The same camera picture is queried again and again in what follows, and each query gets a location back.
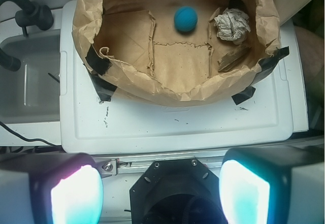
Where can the blue ball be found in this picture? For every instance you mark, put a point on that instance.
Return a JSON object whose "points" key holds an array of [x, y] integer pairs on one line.
{"points": [[185, 19]]}

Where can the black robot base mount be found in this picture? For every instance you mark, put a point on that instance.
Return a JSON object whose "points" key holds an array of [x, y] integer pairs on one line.
{"points": [[176, 193]]}

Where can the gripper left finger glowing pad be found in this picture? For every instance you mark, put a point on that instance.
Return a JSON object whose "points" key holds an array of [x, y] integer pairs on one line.
{"points": [[50, 188]]}

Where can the clear plastic bin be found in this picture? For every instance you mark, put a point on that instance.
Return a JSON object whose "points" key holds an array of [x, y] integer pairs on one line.
{"points": [[31, 94]]}

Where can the black tape strip left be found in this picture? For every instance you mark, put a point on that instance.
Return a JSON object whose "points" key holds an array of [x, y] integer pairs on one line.
{"points": [[98, 64]]}

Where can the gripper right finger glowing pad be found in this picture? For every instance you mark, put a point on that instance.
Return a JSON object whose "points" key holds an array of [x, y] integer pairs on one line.
{"points": [[273, 184]]}

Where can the black tape strip right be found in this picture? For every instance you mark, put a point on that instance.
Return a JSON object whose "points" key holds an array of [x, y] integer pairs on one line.
{"points": [[268, 64]]}

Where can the black tape strip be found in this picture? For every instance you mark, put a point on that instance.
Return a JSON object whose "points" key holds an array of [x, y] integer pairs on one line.
{"points": [[98, 64], [268, 64], [104, 89]]}

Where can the black tape lower right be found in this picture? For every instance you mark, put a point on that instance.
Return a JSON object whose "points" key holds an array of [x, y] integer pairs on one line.
{"points": [[244, 95]]}

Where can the white plastic lid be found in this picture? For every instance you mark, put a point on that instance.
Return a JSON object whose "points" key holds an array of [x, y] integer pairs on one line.
{"points": [[123, 126]]}

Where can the white paper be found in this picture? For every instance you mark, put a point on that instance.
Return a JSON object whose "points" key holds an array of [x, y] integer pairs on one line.
{"points": [[232, 25]]}

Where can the aluminium rail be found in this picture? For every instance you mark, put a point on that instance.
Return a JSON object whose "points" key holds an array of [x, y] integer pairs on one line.
{"points": [[110, 165]]}

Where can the brown paper bag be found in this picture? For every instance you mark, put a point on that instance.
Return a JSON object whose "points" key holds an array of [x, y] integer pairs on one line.
{"points": [[155, 62]]}

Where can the black tape strip lower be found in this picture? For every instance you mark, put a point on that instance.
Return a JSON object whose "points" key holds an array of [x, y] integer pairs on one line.
{"points": [[104, 89]]}

